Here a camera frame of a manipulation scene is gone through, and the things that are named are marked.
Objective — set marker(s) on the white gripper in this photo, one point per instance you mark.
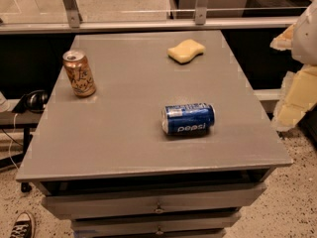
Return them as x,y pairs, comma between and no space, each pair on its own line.
306,37

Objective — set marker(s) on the yellow sponge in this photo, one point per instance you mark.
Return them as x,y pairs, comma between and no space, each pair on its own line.
186,51

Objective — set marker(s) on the blue Pepsi can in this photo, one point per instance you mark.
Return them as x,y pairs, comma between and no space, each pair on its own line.
187,118

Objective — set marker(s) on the grey drawer cabinet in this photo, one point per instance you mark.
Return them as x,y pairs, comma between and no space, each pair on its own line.
113,141

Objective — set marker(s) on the grey drawer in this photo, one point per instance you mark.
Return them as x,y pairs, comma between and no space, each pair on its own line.
149,201
155,225

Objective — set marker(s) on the top grey drawer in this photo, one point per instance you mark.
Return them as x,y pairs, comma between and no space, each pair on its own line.
149,201

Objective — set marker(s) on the orange LaCroix can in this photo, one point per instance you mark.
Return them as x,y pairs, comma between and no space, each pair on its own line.
79,73

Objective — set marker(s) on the black headphones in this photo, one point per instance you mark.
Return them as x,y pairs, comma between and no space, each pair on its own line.
34,102

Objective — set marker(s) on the glass railing barrier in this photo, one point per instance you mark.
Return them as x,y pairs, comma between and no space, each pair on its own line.
85,16

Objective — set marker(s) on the black side table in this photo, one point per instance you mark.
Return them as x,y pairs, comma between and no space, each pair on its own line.
16,132

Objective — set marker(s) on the black and white sneaker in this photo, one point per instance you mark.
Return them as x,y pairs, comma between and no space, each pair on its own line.
24,227

